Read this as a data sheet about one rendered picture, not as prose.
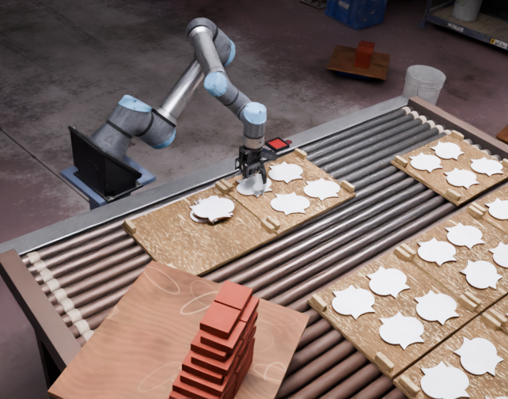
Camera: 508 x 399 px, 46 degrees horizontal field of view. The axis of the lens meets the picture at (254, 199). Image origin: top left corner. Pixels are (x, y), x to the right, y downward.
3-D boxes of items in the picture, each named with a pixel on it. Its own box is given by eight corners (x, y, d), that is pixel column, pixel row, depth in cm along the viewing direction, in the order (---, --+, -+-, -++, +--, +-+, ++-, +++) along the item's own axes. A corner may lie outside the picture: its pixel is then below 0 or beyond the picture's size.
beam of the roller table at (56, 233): (-10, 260, 200) (-13, 247, 196) (399, 104, 310) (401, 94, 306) (0, 276, 195) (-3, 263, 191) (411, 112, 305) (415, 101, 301)
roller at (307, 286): (107, 395, 162) (105, 384, 159) (509, 172, 265) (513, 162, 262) (115, 408, 159) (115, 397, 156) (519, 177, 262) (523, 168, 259)
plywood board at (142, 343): (47, 395, 144) (47, 391, 143) (151, 264, 181) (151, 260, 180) (240, 479, 132) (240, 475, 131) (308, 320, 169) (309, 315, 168)
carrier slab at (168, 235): (121, 226, 209) (121, 223, 208) (216, 188, 231) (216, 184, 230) (178, 287, 189) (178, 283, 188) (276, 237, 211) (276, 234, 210)
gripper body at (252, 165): (233, 170, 224) (235, 143, 216) (252, 163, 228) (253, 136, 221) (247, 180, 219) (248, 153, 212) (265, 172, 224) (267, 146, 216)
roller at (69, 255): (25, 274, 194) (23, 263, 191) (412, 116, 297) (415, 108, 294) (32, 283, 191) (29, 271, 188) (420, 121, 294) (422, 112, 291)
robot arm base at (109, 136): (82, 132, 232) (96, 112, 232) (108, 149, 244) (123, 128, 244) (102, 148, 223) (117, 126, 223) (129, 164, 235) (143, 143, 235)
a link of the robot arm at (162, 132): (125, 128, 242) (206, 19, 241) (150, 146, 253) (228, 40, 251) (138, 139, 234) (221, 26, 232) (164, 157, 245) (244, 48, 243)
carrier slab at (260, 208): (217, 187, 231) (217, 184, 230) (294, 154, 254) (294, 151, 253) (278, 237, 211) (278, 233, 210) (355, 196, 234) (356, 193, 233)
